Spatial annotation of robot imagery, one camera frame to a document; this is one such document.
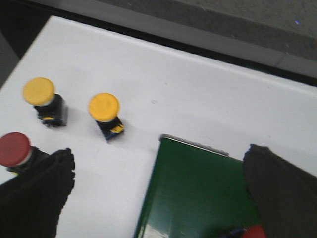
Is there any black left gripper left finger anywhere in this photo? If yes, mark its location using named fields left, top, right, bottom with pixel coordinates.
left=0, top=148, right=75, bottom=238

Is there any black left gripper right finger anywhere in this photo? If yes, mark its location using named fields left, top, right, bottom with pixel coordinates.
left=243, top=144, right=317, bottom=238

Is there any red mushroom push button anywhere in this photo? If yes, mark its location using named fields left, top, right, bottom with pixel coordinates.
left=220, top=225, right=266, bottom=238
left=0, top=132, right=49, bottom=175

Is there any green conveyor belt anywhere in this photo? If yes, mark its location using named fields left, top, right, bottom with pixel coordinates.
left=134, top=139, right=261, bottom=238

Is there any yellow mushroom push button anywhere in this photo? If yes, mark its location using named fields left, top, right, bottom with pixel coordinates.
left=22, top=77, right=67, bottom=127
left=88, top=93, right=124, bottom=142

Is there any grey stone counter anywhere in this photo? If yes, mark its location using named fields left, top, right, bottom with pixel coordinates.
left=23, top=0, right=317, bottom=86

